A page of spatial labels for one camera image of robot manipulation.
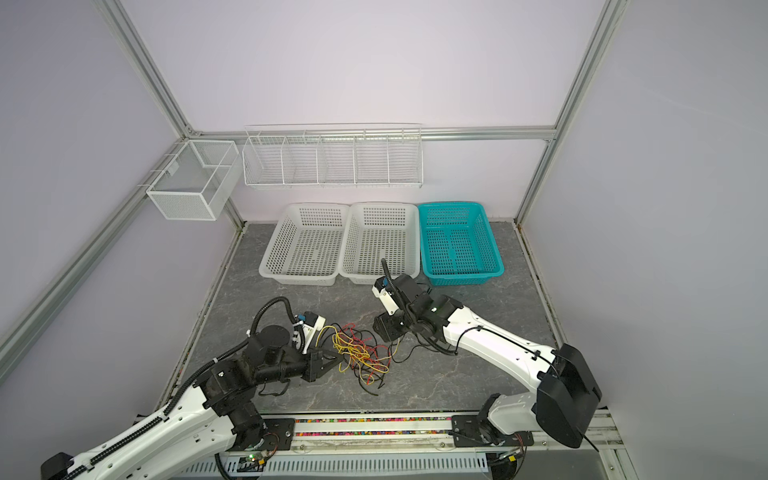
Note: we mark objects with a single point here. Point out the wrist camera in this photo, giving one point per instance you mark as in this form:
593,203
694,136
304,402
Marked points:
307,327
384,292

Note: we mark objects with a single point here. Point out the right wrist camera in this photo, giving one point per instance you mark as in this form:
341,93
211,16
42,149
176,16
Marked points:
384,292

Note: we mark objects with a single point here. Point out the white vented cable duct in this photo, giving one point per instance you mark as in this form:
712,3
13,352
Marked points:
337,466

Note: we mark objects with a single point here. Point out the white plastic basket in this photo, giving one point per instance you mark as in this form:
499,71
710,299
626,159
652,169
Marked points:
305,246
376,232

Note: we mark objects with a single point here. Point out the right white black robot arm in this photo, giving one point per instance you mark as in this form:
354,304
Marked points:
561,395

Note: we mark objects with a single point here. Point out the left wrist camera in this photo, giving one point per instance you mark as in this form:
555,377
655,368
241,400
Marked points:
307,327

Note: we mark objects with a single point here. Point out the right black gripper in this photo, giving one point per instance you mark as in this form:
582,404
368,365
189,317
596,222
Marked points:
386,327

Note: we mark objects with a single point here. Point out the middle white plastic basket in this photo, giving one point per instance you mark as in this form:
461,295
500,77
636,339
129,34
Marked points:
376,232

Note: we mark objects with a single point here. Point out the aluminium frame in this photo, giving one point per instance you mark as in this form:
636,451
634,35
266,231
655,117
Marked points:
20,339

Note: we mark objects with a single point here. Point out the left white plastic basket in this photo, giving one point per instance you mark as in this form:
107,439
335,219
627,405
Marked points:
305,246

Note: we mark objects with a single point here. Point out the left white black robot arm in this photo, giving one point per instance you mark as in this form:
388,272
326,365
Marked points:
213,410

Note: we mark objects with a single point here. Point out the white wire wall shelf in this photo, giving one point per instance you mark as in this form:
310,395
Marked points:
333,155

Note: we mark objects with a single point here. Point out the teal plastic basket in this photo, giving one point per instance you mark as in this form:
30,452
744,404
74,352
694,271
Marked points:
457,244

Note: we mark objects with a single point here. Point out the white mesh wall box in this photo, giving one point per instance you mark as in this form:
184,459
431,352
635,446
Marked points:
197,181

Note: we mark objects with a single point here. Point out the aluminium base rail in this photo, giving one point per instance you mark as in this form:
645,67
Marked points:
372,429

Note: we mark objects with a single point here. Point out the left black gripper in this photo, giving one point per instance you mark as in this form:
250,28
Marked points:
315,368

